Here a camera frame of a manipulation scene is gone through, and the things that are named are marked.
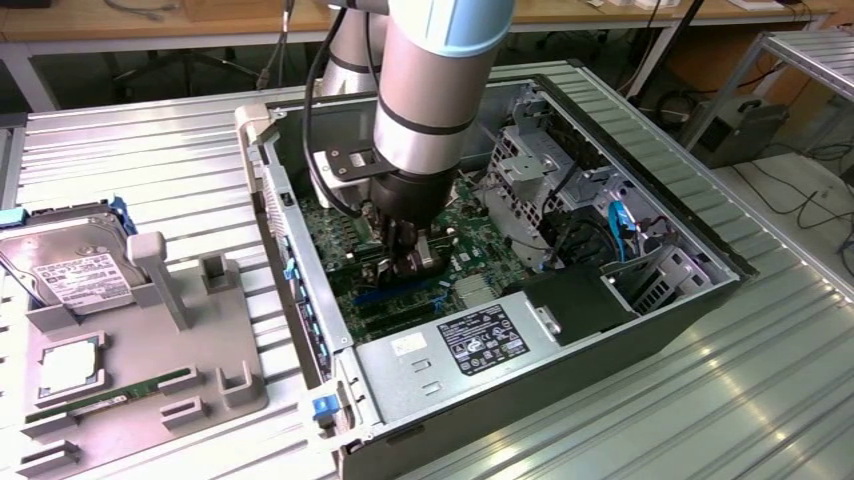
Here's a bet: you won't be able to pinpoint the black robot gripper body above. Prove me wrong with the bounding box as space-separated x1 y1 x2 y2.
367 168 457 232

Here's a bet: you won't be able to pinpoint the green motherboard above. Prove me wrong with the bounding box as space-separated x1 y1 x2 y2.
296 169 509 342

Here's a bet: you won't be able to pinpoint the blue expansion slot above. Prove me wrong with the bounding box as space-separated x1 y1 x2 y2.
351 284 432 308

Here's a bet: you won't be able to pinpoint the silver chipset heatsink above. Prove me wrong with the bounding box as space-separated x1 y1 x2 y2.
452 277 499 307

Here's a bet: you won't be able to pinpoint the black expansion slot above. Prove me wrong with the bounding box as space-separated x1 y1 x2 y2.
363 302 441 334

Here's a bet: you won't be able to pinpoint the perforated metal disk bay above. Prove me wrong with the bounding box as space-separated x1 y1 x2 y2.
481 124 583 272

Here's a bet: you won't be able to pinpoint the black power supply label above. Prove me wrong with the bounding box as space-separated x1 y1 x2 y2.
435 303 532 378

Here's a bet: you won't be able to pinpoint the black plastic air shroud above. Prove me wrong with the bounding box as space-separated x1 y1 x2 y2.
503 262 643 348

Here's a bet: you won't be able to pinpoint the grey power supply unit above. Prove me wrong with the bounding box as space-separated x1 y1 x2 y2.
352 292 565 427

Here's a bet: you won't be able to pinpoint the blue disk carrier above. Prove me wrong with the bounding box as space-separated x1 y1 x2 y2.
0 194 138 237

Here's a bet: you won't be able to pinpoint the open black PC case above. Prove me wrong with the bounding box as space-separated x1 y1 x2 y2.
233 59 760 480

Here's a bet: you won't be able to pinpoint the grey parts rack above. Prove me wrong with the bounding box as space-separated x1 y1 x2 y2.
16 231 272 479

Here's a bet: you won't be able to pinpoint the black tripod legs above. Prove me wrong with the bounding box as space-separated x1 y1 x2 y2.
109 47 269 97

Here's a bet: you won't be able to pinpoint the silver hard disk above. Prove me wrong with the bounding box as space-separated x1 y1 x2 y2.
0 212 152 317

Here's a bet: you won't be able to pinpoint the black box on floor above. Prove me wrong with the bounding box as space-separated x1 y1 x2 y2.
686 98 790 169

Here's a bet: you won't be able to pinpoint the green RAM stick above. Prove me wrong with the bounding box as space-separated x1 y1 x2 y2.
25 368 196 422

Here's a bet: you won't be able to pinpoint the CPU chip with silver lid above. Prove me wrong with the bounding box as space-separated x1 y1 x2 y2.
38 341 102 392

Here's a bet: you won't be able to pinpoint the metal slat side table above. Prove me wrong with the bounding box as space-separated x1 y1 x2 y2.
735 31 854 127

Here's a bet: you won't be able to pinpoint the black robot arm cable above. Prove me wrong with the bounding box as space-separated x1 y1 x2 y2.
300 7 365 219

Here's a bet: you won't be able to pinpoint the blue data wire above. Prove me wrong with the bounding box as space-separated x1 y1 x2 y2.
607 199 636 264

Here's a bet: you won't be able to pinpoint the grey hanging cable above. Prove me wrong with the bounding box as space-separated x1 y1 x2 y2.
255 0 295 91

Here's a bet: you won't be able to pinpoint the wooden desk with white frame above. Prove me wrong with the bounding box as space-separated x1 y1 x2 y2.
0 0 836 112

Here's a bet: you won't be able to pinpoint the black floor cable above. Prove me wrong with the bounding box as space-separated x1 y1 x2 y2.
732 143 854 232

